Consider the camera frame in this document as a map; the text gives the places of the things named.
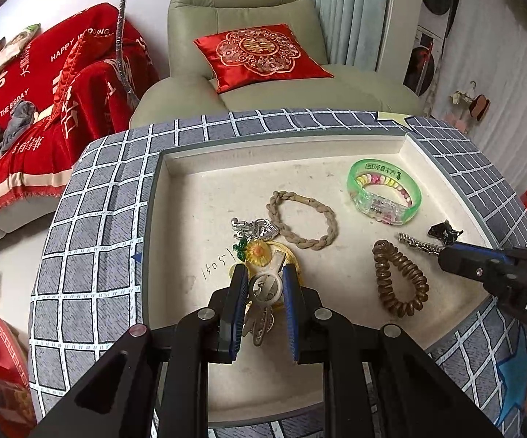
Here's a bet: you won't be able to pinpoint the white shallow tray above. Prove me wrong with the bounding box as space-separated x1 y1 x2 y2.
142 131 505 425

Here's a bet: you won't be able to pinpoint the black bow charm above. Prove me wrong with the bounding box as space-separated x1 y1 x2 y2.
427 220 465 243

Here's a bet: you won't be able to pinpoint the green translucent bangle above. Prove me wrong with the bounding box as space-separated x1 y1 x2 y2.
346 158 423 227

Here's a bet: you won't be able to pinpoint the grey crumpled cloth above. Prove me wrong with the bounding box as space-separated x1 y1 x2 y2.
0 100 36 154

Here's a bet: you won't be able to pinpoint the brown coil hair tie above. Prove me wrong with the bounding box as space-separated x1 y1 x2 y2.
372 239 430 317

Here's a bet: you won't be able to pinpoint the beige braided bracelet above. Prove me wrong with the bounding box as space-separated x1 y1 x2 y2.
267 191 339 253

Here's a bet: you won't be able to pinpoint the yellow flower keychain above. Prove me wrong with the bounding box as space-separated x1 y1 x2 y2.
230 237 301 311

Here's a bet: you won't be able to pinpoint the silver link chain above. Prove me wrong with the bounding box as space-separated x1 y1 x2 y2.
398 232 445 254

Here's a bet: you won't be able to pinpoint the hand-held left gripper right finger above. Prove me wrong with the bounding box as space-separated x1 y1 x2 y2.
283 266 503 438

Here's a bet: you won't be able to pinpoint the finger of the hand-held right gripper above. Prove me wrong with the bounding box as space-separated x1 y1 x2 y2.
443 243 517 260
437 251 499 281

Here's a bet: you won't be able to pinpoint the red printed blanket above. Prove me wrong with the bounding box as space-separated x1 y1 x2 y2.
0 3 160 220

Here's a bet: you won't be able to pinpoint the silver heart charm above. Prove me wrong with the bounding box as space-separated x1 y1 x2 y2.
230 217 279 242

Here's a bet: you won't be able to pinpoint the blue star sticker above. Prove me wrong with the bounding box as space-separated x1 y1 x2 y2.
495 338 527 438

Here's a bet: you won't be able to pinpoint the silver lamp pole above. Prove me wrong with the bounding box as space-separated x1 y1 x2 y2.
114 0 139 111

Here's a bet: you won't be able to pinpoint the green leather armchair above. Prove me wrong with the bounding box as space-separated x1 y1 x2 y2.
129 0 425 129

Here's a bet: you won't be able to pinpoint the red satin pillow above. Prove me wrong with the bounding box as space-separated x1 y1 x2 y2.
51 32 101 107

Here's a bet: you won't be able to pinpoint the framed portrait photo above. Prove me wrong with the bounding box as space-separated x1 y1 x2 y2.
0 24 42 84

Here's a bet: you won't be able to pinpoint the pink yellow bead bracelet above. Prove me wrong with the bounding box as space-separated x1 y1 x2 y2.
354 171 414 225

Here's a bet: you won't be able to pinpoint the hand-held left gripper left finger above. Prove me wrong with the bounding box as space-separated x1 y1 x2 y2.
31 264 249 438

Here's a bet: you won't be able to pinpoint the white pleated curtain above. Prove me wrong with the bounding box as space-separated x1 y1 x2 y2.
427 0 527 192

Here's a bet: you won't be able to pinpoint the teal pleated curtain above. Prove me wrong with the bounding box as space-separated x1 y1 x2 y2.
293 0 390 70

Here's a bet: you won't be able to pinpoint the silver metal key charm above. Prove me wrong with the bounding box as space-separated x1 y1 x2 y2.
241 273 285 346

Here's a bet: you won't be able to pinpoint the beige sofa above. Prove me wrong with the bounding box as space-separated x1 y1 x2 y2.
0 182 71 256

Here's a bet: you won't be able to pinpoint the pink slippers on hanger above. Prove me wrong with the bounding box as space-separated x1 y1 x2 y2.
449 81 491 136

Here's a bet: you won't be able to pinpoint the red embroidered cushion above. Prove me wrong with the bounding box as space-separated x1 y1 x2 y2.
193 24 335 95

